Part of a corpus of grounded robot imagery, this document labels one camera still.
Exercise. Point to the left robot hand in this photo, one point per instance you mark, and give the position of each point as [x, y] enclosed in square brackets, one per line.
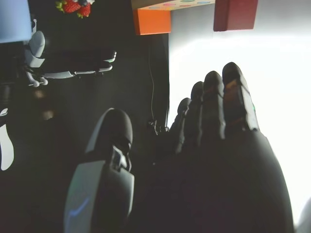
[218, 184]

